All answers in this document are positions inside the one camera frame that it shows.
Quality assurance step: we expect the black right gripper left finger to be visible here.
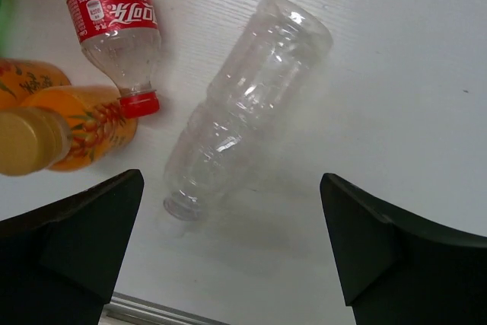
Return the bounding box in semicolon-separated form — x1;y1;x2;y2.
1;169;144;324

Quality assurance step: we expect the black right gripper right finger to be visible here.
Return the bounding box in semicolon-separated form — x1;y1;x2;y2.
320;174;486;324

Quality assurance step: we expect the clear plastic bottle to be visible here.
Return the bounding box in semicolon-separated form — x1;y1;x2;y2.
158;0;333;237

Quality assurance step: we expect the red label cola bottle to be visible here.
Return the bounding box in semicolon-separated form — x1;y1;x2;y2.
65;0;161;119

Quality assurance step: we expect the green plastic bottle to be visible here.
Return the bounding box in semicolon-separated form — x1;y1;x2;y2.
0;0;15;56

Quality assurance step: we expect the orange juice bottle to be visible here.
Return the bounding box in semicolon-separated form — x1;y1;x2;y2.
1;86;138;177
0;58;71;110

